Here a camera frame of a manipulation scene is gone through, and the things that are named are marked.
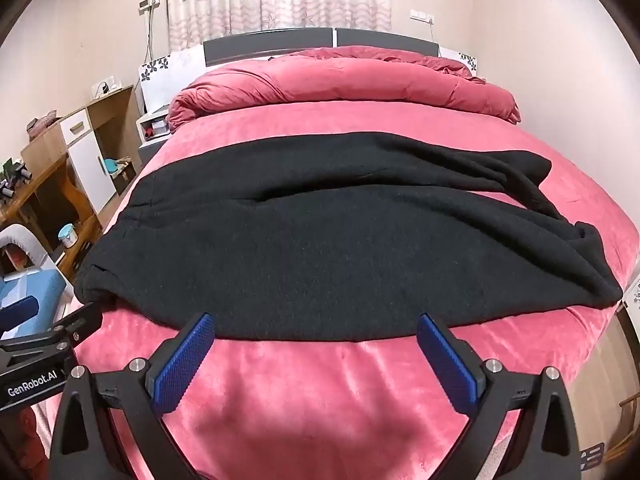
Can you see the grey chair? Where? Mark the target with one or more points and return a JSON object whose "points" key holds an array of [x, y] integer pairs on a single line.
{"points": [[20, 235]]}

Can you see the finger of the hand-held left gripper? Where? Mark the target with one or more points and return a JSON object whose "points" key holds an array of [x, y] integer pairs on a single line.
{"points": [[75, 322], [20, 311]]}

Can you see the pink patterned pouch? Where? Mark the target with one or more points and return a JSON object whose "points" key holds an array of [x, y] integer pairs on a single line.
{"points": [[44, 124]]}

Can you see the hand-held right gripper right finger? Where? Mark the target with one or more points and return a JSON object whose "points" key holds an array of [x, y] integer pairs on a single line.
{"points": [[447, 365]]}

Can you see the white leaf-print nightstand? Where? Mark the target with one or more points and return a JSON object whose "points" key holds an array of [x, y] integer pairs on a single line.
{"points": [[465, 60], [170, 80]]}

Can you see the white cabinet door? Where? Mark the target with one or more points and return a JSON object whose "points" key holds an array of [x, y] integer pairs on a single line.
{"points": [[87, 160]]}

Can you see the teal jar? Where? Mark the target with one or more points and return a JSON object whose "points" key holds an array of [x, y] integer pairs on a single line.
{"points": [[67, 236]]}

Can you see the pink bed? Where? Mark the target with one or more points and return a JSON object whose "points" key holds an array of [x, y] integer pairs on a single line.
{"points": [[300, 400]]}

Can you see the white printed board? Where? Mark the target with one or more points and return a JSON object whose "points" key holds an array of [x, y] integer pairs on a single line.
{"points": [[632, 295]]}

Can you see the wooden chair frame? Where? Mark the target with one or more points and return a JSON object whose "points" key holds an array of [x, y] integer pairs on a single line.
{"points": [[631, 327]]}

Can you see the wooden desk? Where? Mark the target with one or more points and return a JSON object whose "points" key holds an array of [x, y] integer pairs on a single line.
{"points": [[42, 160]]}

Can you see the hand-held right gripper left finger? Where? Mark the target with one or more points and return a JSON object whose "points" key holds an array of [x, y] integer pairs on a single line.
{"points": [[182, 360]]}

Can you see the wooden shelf unit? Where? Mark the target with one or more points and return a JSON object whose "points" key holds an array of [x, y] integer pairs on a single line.
{"points": [[131, 125]]}

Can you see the black pants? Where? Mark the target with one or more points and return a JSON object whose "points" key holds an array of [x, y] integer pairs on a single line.
{"points": [[325, 260]]}

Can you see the grey headboard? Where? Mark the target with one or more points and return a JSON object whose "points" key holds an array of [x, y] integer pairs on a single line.
{"points": [[270, 45]]}

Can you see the teal bowl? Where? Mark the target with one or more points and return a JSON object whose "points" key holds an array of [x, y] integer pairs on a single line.
{"points": [[110, 165]]}

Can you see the white wall socket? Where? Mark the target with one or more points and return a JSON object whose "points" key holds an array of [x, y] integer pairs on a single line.
{"points": [[149, 3], [421, 15]]}

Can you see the white power strip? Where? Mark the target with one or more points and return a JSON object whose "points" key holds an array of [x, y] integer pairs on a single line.
{"points": [[105, 87]]}

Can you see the pink duvet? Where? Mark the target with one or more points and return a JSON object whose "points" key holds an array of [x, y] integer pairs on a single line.
{"points": [[325, 80]]}

